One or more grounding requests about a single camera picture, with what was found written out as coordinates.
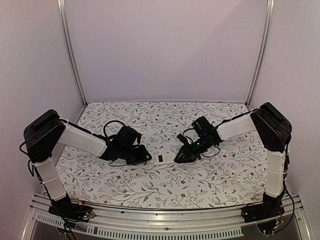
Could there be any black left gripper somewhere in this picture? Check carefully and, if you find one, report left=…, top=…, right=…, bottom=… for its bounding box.
left=119, top=145, right=152, bottom=166

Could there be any white remote control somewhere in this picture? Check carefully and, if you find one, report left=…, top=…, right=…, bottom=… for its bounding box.
left=147, top=153, right=177, bottom=167

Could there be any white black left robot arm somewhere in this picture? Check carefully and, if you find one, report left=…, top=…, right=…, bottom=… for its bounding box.
left=19, top=109, right=152, bottom=217

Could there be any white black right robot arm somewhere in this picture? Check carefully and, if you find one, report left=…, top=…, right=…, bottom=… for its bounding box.
left=174, top=102, right=292, bottom=218

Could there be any floral patterned table mat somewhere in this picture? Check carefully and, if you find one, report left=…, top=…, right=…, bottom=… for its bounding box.
left=49, top=100, right=284, bottom=210

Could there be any aluminium front rail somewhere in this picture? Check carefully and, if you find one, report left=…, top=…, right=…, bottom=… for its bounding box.
left=21, top=193, right=315, bottom=240

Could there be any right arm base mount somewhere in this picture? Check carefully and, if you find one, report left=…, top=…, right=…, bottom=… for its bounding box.
left=241, top=203, right=285, bottom=223

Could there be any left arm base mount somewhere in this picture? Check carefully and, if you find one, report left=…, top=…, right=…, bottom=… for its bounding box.
left=48, top=198, right=95, bottom=222

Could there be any right aluminium frame post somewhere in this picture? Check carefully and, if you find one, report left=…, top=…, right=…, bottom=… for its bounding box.
left=245, top=0, right=275, bottom=108

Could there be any aluminium frame post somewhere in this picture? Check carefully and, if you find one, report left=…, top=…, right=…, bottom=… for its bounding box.
left=245, top=0, right=275, bottom=108
left=56, top=0, right=88, bottom=107

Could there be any left aluminium frame post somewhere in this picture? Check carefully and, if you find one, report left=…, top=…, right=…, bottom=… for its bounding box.
left=56, top=0, right=88, bottom=107

